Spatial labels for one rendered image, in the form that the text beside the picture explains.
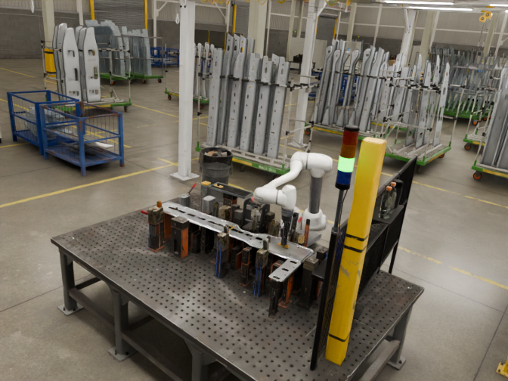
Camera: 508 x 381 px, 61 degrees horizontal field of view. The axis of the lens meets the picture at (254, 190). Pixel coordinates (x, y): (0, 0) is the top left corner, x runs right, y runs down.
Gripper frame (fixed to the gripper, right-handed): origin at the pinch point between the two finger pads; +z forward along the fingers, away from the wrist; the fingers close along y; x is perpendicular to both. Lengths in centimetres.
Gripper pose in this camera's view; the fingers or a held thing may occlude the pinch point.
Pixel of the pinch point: (283, 240)
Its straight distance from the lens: 307.6
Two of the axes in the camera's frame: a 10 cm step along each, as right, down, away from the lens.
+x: 8.5, 2.4, -4.6
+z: -0.7, 9.3, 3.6
